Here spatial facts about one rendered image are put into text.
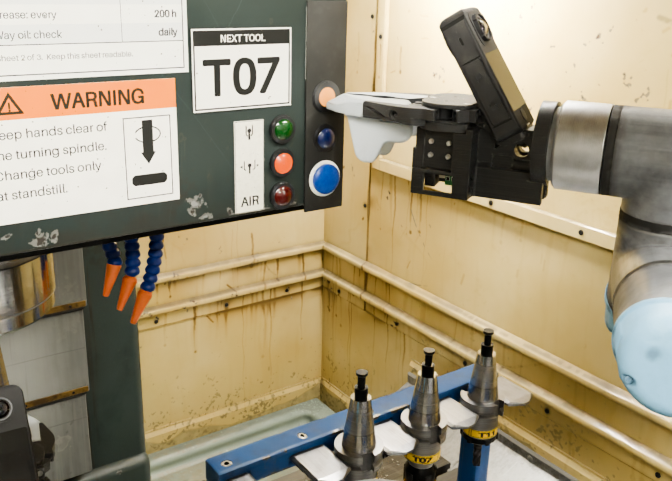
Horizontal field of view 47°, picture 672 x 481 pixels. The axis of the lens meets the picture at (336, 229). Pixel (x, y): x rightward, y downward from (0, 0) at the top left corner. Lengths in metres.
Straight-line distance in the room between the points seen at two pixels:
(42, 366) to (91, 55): 0.87
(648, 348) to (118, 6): 0.46
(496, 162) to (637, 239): 0.13
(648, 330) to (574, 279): 0.97
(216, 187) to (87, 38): 0.17
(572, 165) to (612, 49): 0.75
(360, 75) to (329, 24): 1.15
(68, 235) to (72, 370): 0.80
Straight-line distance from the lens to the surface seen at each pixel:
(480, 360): 1.11
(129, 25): 0.65
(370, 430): 0.99
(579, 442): 1.60
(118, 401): 1.56
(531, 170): 0.66
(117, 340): 1.50
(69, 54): 0.64
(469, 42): 0.66
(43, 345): 1.42
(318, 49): 0.74
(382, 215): 1.88
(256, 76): 0.70
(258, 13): 0.70
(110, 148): 0.66
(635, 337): 0.53
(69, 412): 1.50
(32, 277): 0.82
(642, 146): 0.64
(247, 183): 0.72
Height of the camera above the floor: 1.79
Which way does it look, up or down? 18 degrees down
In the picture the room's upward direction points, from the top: 2 degrees clockwise
